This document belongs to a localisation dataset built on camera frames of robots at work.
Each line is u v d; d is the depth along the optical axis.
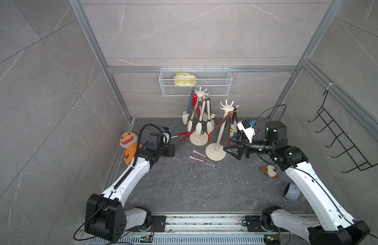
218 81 1.00
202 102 0.77
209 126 0.86
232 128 0.74
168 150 0.75
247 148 0.56
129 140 0.98
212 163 0.95
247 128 0.56
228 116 0.70
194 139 1.07
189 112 0.88
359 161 0.61
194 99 0.76
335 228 0.37
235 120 0.74
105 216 0.40
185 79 0.87
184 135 1.09
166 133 0.73
